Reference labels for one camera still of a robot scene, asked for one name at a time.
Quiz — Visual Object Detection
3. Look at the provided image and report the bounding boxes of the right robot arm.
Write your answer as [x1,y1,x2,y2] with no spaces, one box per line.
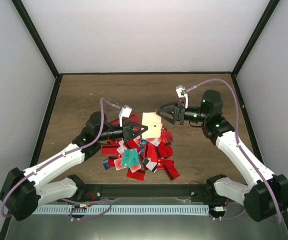
[156,89,288,222]

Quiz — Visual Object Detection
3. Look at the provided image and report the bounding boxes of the red card bottom right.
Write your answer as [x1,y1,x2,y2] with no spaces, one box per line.
[157,159,180,181]

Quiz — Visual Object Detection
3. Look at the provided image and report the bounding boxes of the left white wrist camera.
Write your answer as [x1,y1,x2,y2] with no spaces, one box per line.
[118,105,132,127]

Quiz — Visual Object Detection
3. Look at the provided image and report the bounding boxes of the light blue cable duct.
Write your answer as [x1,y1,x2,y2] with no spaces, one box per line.
[34,204,209,216]

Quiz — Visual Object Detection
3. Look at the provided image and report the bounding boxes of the white red circle card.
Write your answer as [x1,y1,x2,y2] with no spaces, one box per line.
[146,137,167,147]

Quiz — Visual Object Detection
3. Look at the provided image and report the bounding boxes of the teal VIP card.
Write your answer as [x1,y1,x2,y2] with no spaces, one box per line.
[121,148,140,168]

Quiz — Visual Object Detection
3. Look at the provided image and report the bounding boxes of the black front frame rail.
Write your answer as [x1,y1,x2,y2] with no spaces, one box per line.
[70,183,227,203]

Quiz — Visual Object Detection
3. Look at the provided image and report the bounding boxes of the beige leather card holder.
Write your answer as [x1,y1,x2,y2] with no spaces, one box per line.
[141,112,163,139]

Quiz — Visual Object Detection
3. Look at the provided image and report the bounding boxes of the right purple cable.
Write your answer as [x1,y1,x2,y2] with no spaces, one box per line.
[185,78,282,224]

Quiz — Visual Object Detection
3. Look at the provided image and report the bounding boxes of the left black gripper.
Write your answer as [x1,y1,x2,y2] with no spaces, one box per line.
[98,119,148,144]

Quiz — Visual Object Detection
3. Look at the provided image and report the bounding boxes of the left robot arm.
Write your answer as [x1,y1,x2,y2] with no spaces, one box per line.
[0,111,148,221]

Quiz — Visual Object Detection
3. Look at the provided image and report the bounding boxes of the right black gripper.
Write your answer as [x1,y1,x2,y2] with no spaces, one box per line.
[157,100,209,126]

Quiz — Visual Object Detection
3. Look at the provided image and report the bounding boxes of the red card bottom centre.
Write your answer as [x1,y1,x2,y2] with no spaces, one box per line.
[126,168,146,181]

